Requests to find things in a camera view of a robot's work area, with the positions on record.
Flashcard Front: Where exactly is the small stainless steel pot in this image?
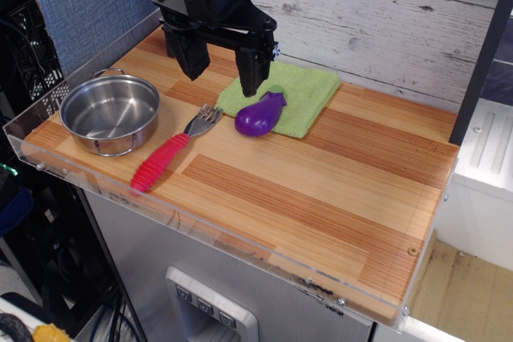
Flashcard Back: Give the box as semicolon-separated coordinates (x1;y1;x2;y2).
59;68;160;157

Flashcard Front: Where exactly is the fork with red handle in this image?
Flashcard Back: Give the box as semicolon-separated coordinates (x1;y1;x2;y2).
131;104;223;195

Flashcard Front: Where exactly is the green folded cloth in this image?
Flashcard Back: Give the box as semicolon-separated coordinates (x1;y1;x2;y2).
216;62;340;139

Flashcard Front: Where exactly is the black plastic crate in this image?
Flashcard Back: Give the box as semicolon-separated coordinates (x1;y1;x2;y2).
1;0;69;116

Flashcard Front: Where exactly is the clear acrylic table guard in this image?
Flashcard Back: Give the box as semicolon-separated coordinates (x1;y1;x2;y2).
8;30;458;341

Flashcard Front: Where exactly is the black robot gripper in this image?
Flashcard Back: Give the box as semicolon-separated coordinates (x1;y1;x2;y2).
153;0;278;97

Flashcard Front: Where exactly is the purple toy eggplant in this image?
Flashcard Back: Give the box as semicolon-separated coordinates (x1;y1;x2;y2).
235;85;287;137

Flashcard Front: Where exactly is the dark right vertical post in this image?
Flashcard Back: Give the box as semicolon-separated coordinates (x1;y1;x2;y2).
449;0;512;146

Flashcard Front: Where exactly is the silver dispenser panel with buttons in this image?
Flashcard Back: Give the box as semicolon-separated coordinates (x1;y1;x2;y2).
165;266;260;342

